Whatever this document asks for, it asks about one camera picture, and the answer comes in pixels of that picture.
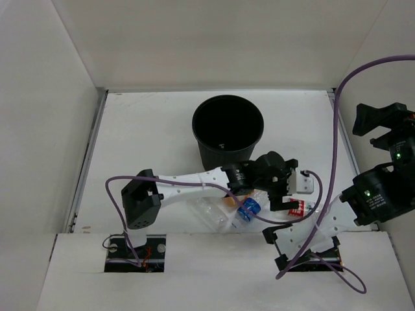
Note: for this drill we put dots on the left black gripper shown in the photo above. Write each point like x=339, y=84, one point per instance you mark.
x=283, y=183

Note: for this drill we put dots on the red label clear bottle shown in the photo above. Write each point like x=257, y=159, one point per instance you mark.
x=304, y=207

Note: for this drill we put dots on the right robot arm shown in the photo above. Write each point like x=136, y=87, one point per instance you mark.
x=378, y=195

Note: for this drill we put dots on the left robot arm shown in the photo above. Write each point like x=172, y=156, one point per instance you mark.
x=146, y=194

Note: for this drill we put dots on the black plastic waste bin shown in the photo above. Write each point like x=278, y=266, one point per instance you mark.
x=227, y=129

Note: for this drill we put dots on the blue label water bottle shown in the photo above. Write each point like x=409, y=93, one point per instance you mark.
x=252, y=206

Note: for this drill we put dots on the orange juice bottle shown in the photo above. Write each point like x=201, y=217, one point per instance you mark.
x=230, y=202

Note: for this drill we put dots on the clear unlabelled plastic bottle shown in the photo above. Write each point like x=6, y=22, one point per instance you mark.
x=210, y=213

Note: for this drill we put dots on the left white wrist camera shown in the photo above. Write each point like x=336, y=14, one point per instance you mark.
x=298, y=183

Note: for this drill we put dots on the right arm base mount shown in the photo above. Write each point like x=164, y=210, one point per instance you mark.
x=307, y=263

